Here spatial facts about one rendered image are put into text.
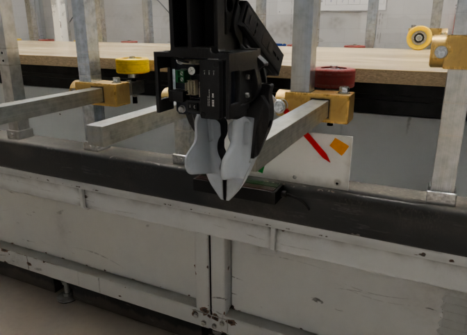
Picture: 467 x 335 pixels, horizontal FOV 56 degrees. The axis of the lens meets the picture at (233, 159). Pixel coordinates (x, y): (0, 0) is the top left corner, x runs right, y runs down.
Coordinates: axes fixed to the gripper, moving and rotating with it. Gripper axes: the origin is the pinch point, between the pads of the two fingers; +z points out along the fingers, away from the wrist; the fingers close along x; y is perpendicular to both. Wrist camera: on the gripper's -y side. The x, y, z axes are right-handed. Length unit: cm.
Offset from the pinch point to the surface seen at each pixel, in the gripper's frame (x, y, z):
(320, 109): 1.4, -31.1, -2.7
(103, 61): -63, -53, -6
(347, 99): 4.5, -36.4, -3.7
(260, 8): -56, -146, -22
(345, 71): 2.6, -42.5, -7.7
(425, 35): 12, -127, -12
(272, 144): 1.4, -8.6, -2.4
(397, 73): 11, -53, -7
